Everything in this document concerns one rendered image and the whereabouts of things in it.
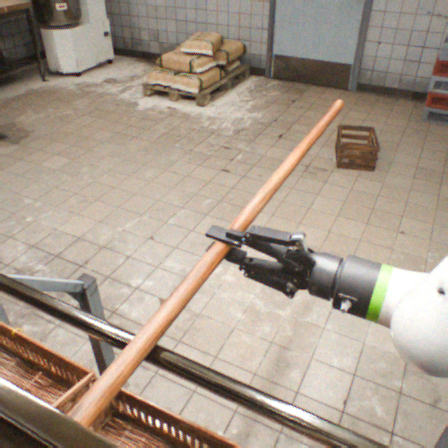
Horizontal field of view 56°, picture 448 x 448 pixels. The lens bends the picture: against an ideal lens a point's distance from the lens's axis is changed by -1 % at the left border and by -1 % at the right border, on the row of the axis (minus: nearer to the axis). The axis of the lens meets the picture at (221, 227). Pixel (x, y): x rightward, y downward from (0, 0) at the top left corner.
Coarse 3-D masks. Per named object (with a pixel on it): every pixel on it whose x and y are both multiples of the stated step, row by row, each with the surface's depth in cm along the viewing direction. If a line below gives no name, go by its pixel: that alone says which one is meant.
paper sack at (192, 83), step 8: (184, 72) 459; (208, 72) 458; (216, 72) 467; (176, 80) 453; (184, 80) 449; (192, 80) 445; (200, 80) 445; (208, 80) 458; (216, 80) 472; (184, 88) 450; (192, 88) 446; (200, 88) 448
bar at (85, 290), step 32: (0, 288) 71; (32, 288) 70; (64, 288) 96; (96, 288) 105; (0, 320) 142; (64, 320) 66; (96, 320) 64; (96, 352) 117; (160, 352) 59; (224, 384) 56; (288, 416) 52; (320, 416) 52
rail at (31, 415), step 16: (0, 384) 27; (0, 400) 26; (16, 400) 26; (32, 400) 26; (0, 416) 25; (16, 416) 25; (32, 416) 25; (48, 416) 25; (64, 416) 25; (32, 432) 25; (48, 432) 24; (64, 432) 24; (80, 432) 24
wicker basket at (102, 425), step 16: (112, 400) 111; (128, 400) 105; (144, 400) 101; (112, 416) 113; (128, 416) 111; (144, 416) 106; (160, 416) 102; (176, 416) 98; (96, 432) 109; (112, 432) 110; (144, 432) 110; (160, 432) 107; (176, 432) 103; (192, 432) 99; (208, 432) 95
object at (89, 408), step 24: (312, 144) 110; (288, 168) 97; (264, 192) 88; (240, 216) 81; (216, 264) 72; (192, 288) 66; (168, 312) 62; (144, 336) 58; (120, 360) 54; (96, 384) 52; (120, 384) 53; (72, 408) 50; (96, 408) 50
